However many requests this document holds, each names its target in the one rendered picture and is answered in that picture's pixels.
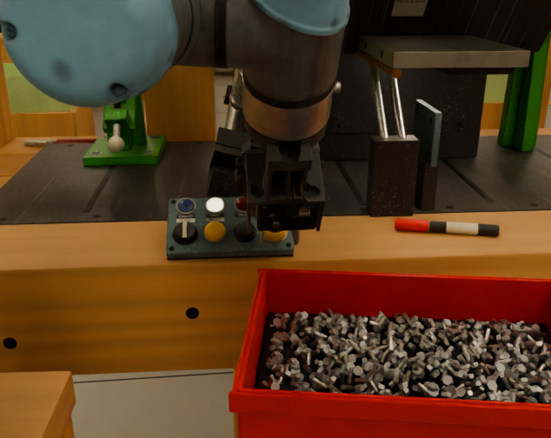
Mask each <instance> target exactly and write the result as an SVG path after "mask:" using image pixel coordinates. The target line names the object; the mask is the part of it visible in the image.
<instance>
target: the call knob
mask: <svg viewBox="0 0 551 438"><path fill-rule="evenodd" d="M174 236H175V239H177V241H179V242H190V241H192V240H193V239H194V238H195V237H196V227H195V225H194V224H192V223H191V222H180V223H178V224H177V225H176V226H175V228H174Z"/></svg>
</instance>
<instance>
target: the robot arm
mask: <svg viewBox="0 0 551 438"><path fill-rule="evenodd" d="M349 14H350V7H349V0H0V22H1V29H2V33H3V40H4V46H5V48H6V50H7V52H8V54H9V56H10V58H11V60H12V62H13V63H14V64H15V66H16V67H17V69H18V70H19V71H20V73H21V74H22V75H23V76H24V77H25V78H26V79H27V80H28V81H29V83H31V84H32V85H33V86H34V87H36V88H37V89H38V90H40V91H41V92H43V93H44V94H45V95H47V96H49V97H51V98H53V99H55V100H57V101H59V102H62V103H66V104H69V105H73V106H77V107H87V108H94V107H103V106H107V105H111V104H114V103H119V102H121V101H122V100H126V99H130V98H132V97H135V96H139V95H141V94H142V93H144V92H146V91H147V90H150V89H151V88H152V87H154V86H155V85H156V84H157V83H158V82H159V81H160V80H161V79H162V78H163V77H164V76H165V74H166V73H167V71H168V70H169V69H171V68H172V67H173V66H175V65H181V66H195V67H208V68H223V69H228V68H233V69H242V113H243V115H244V117H245V126H246V130H247V131H248V134H249V136H250V141H248V142H247V143H245V144H243V145H242V155H243V156H244V158H236V172H235V177H236V190H237V192H239V193H240V194H241V195H243V196H245V197H246V198H247V227H248V233H250V226H251V213H252V215H253V216H254V217H255V219H256V225H257V229H258V230H259V231H260V239H261V245H262V246H264V231H270V232H271V233H276V232H281V231H283V230H291V233H292V236H293V240H294V243H295V245H297V244H298V243H299V240H300V230H307V229H314V228H315V227H316V231H320V227H321V222H322V214H323V210H324V204H325V195H324V188H323V179H322V167H323V165H324V162H323V156H320V155H319V154H320V148H319V142H320V141H321V139H322V137H323V136H324V133H325V130H326V126H327V121H328V119H329V114H330V110H331V105H332V95H333V93H340V92H341V90H342V84H341V83H340V82H339V81H336V76H337V71H338V65H339V61H340V55H341V50H342V41H343V36H344V31H345V26H346V25H347V24H348V21H349ZM319 206H320V210H319Z"/></svg>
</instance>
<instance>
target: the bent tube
mask: <svg viewBox="0 0 551 438"><path fill-rule="evenodd" d="M237 77H238V73H237V69H236V72H235V76H234V82H233V86H232V90H233V89H234V88H235V84H236V79H237ZM232 90H231V91H232ZM244 125H245V117H244V115H243V113H242V111H238V110H236V109H234V108H233V107H232V106H231V105H230V104H229V108H228V113H227V118H226V123H225V127H224V128H225V129H232V130H235V131H239V132H242V133H243V130H244Z"/></svg>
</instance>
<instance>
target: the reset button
mask: <svg viewBox="0 0 551 438"><path fill-rule="evenodd" d="M205 235H206V237H207V238H208V239H209V240H211V241H219V240H221V239H222V238H223V237H224V236H225V227H224V226H223V224H222V223H220V222H210V223H209V224H207V226H206V227H205Z"/></svg>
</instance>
